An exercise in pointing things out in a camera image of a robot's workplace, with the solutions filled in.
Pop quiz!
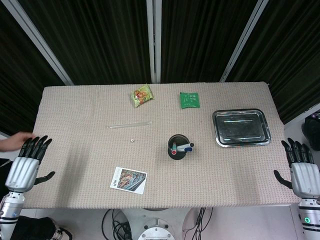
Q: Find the black hanging cable bundle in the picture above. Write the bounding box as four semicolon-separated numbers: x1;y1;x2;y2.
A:
191;207;214;240

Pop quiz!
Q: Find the bare human hand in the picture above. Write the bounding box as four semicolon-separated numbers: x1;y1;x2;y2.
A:
0;132;36;153

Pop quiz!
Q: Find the black coiled cable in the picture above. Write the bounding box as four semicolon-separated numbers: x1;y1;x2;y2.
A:
101;208;132;240

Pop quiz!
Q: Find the printed photo card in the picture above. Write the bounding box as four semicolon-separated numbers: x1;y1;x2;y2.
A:
109;166;148;195

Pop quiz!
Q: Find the black pleated curtain panel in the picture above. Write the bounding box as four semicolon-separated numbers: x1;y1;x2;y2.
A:
0;0;65;137
160;0;257;84
17;0;154;85
225;0;320;125

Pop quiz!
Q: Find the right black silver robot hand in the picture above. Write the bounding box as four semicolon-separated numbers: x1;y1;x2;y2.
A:
273;137;320;199

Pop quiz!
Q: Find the rectangular metal tray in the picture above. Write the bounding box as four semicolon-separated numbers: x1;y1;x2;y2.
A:
211;108;272;148

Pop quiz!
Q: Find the green foil packet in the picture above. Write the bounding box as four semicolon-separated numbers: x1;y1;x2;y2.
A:
179;91;202;110

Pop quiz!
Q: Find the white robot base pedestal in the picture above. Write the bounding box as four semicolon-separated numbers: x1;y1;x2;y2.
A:
117;207;205;240

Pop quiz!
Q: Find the black trouser leg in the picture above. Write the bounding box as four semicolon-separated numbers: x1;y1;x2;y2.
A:
8;215;57;240

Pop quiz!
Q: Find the black equipment box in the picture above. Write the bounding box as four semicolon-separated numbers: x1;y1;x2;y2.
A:
300;112;320;152

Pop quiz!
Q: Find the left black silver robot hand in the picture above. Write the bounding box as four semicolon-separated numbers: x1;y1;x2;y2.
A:
4;135;56;194

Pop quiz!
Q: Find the black white sneaker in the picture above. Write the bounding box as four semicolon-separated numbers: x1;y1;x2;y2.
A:
50;225;74;240

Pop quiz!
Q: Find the white divider frame post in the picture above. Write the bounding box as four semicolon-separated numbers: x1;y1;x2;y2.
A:
145;0;163;84
3;0;75;86
219;0;270;83

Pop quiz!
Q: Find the black pen cup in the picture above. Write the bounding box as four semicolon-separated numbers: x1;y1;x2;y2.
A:
167;134;191;161

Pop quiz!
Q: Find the yellow green snack packet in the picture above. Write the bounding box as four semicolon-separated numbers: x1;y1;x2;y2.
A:
130;83;156;109

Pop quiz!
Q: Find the beige woven tablecloth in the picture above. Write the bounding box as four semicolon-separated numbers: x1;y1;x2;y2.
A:
21;82;304;210

